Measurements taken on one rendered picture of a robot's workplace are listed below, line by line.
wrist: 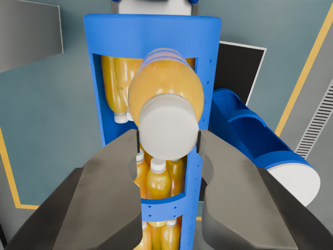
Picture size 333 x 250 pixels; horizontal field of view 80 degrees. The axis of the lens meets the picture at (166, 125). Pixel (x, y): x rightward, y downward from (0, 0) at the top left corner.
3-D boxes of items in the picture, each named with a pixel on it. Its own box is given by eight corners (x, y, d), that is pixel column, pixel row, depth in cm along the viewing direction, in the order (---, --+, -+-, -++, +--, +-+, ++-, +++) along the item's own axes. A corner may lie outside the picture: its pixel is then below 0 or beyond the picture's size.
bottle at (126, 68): (153, 26, 42) (154, 109, 50) (129, 25, 45) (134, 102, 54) (129, 26, 36) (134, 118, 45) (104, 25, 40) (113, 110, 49)
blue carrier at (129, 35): (121, 229, 93) (119, 306, 68) (94, 15, 53) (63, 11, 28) (181, 221, 98) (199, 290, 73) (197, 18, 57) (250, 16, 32)
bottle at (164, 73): (138, 89, 32) (114, 155, 16) (144, 43, 29) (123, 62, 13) (181, 96, 33) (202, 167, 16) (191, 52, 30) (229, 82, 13)
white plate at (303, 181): (318, 209, 81) (316, 206, 82) (323, 156, 69) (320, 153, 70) (249, 223, 84) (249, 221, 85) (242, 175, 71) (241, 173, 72)
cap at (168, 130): (137, 139, 15) (135, 152, 14) (144, 90, 14) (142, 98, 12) (187, 146, 16) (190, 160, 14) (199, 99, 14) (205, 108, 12)
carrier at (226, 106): (240, 116, 160) (235, 83, 147) (317, 207, 82) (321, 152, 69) (205, 126, 163) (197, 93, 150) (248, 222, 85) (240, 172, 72)
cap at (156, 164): (164, 162, 55) (164, 156, 54) (166, 171, 51) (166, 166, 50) (149, 163, 54) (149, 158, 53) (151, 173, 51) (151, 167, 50)
